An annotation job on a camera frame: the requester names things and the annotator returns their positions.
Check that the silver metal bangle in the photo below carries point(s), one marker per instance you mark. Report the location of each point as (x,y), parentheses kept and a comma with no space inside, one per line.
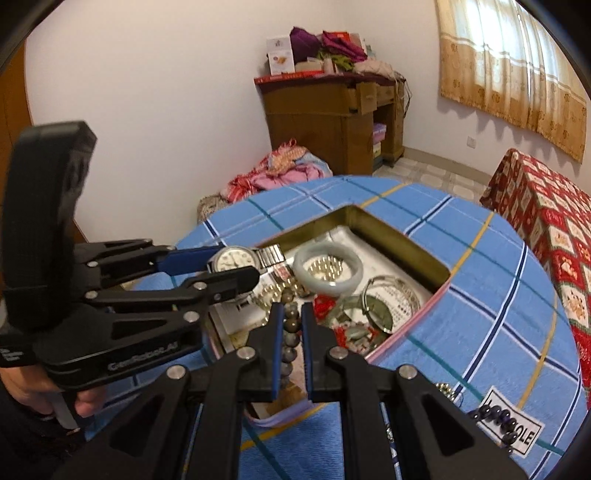
(389,303)

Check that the silver wrist watch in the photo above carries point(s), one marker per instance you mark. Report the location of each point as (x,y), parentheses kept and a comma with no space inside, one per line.
(236,257)

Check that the purple clothes pile on desk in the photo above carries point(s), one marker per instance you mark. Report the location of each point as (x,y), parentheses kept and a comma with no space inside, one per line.
(335,46)

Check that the beige patterned window curtain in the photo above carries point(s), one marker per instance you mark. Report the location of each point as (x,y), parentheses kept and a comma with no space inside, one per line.
(497,57)

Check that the dark green jade bangle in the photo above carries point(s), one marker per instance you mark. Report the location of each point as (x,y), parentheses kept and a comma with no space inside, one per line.
(352,329)

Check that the pink metal tin box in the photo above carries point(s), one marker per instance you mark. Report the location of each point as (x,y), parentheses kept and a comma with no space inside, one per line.
(416,260)

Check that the person's left hand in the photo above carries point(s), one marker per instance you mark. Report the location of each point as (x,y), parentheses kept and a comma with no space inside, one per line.
(30,386)

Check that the pink clothes pile on floor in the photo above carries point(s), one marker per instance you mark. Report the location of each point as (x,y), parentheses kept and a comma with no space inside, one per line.
(289,164)

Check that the white product box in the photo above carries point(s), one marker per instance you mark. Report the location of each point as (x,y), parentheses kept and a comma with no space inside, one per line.
(280,55)

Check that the long red flat box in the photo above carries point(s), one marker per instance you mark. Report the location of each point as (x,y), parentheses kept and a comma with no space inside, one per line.
(287,77)

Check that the brown wooden door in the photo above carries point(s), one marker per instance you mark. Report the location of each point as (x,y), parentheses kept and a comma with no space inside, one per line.
(14,109)

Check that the red tassel charm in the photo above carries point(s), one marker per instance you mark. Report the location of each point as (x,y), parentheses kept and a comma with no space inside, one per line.
(322,305)

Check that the purple storage box in desk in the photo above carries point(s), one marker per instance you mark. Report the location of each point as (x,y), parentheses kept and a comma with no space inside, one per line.
(379,132)

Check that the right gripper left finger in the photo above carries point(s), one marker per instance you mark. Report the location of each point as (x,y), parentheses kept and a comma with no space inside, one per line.
(187,424)

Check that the brown wooden desk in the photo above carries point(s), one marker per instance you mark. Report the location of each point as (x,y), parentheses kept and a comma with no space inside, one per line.
(333,116)

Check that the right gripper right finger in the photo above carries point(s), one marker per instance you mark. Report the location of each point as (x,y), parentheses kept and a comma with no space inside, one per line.
(396,423)

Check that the red patchwork bed quilt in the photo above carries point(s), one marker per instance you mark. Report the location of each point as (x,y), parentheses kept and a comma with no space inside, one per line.
(552,215)

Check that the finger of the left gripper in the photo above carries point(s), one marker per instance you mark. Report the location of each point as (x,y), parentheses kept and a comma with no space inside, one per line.
(185,261)
(219,287)

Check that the pale white jade bangle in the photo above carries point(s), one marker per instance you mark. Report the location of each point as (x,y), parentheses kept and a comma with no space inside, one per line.
(328,268)

